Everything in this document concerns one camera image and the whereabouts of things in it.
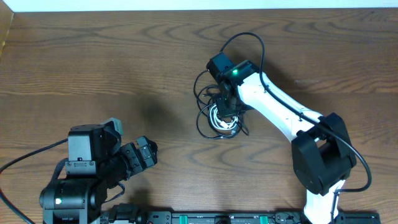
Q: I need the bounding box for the white usb cable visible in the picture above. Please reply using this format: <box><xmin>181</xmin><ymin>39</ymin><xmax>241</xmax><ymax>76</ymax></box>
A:
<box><xmin>208</xmin><ymin>104</ymin><xmax>239</xmax><ymax>136</ymax></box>

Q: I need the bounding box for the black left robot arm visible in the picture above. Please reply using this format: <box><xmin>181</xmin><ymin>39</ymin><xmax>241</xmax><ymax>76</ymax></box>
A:
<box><xmin>40</xmin><ymin>121</ymin><xmax>158</xmax><ymax>223</ymax></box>

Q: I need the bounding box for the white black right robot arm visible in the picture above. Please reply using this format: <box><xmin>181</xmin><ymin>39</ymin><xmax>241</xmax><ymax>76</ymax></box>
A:
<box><xmin>206</xmin><ymin>52</ymin><xmax>356</xmax><ymax>223</ymax></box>

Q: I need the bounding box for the black usb cable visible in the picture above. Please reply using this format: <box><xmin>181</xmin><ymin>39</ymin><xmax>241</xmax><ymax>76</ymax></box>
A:
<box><xmin>193</xmin><ymin>69</ymin><xmax>250</xmax><ymax>140</ymax></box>

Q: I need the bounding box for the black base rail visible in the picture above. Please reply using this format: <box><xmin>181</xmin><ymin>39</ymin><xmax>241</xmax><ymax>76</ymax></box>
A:
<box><xmin>99</xmin><ymin>203</ymin><xmax>381</xmax><ymax>224</ymax></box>

